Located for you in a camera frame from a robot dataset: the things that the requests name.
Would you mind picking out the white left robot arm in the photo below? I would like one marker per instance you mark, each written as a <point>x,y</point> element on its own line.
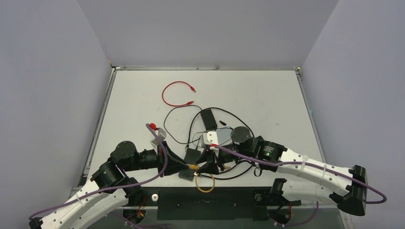
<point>110,187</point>

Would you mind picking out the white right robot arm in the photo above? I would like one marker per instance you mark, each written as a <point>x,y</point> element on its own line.
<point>320,182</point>

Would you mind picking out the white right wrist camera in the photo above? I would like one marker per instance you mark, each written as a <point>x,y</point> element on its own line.
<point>210,138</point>

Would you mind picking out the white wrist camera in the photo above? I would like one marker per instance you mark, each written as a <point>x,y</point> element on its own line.
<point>158,135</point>
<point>210,138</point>

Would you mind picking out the aluminium frame rail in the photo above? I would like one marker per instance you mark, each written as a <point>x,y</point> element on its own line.
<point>102,114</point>

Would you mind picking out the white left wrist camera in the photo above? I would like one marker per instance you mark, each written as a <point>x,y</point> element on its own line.
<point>158,135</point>

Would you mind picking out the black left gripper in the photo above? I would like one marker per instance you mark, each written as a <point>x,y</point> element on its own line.
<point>175,163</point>

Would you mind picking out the black power brick adapter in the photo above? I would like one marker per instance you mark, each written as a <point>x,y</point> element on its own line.
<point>208,119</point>

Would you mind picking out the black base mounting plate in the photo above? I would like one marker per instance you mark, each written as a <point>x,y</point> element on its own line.
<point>223,203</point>

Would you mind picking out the black ribbed network switch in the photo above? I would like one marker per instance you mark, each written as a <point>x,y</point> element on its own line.
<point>191,156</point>

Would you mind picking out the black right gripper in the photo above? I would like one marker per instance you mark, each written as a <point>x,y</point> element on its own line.
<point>214,154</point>

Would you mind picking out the white square network box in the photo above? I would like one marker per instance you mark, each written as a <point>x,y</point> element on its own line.
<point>223,134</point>

